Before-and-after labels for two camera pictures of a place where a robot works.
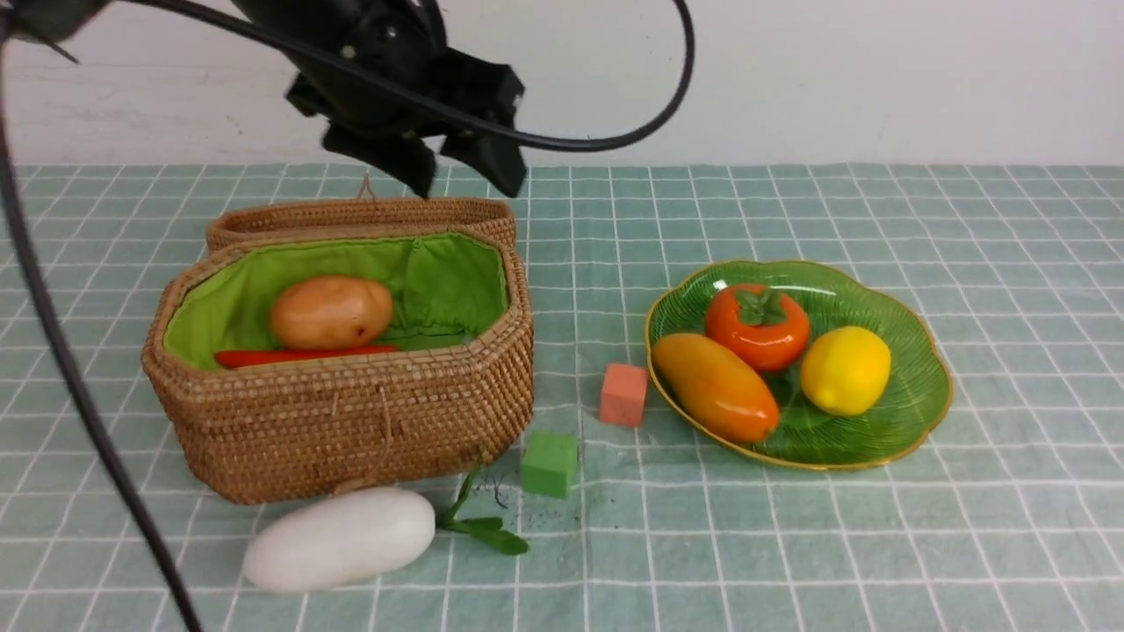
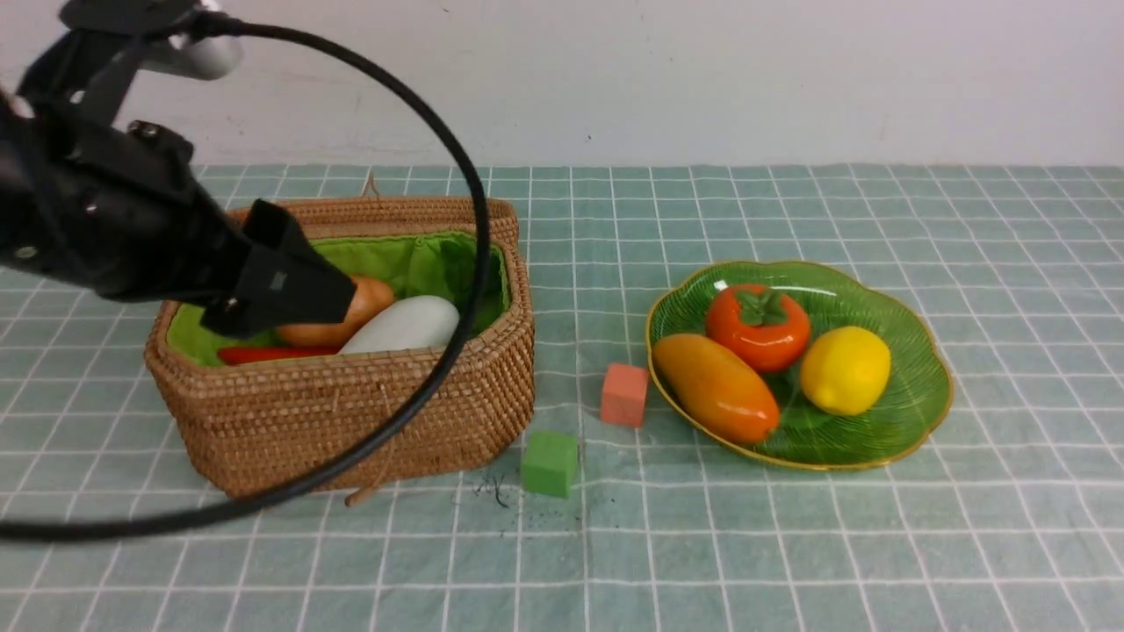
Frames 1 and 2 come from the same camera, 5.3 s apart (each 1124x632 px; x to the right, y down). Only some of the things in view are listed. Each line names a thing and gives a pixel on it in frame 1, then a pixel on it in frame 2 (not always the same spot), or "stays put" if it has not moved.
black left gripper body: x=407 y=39 to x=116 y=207
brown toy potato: x=331 y=312 stays put
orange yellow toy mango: x=714 y=390 stays put
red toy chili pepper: x=248 y=358 stays put
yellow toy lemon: x=846 y=370 stays put
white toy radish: x=338 y=537 to x=408 y=322
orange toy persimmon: x=770 y=327 stays put
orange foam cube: x=623 y=394 stays put
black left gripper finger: x=501 y=161 to x=284 y=280
